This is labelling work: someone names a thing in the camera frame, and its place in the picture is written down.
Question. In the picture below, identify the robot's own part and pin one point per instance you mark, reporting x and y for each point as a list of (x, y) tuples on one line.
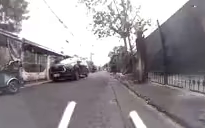
[(67, 114), (137, 119)]

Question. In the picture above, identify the bare tall tree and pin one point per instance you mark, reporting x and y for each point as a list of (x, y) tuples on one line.
[(120, 23)]

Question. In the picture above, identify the metal railing fence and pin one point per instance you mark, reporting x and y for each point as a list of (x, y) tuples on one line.
[(183, 81)]

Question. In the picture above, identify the low house with awning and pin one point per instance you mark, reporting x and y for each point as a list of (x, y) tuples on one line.
[(33, 60)]

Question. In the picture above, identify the grey asphalt road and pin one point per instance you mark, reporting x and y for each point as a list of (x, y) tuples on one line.
[(73, 100)]

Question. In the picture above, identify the concrete pavement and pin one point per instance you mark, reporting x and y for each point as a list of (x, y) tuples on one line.
[(176, 103)]

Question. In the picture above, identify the dark leafy tree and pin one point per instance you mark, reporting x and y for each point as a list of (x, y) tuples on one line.
[(6, 13)]

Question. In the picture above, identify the dark high wall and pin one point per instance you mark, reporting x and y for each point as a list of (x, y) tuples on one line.
[(180, 43)]

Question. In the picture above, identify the black car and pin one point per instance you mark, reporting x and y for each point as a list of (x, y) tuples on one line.
[(68, 69)]

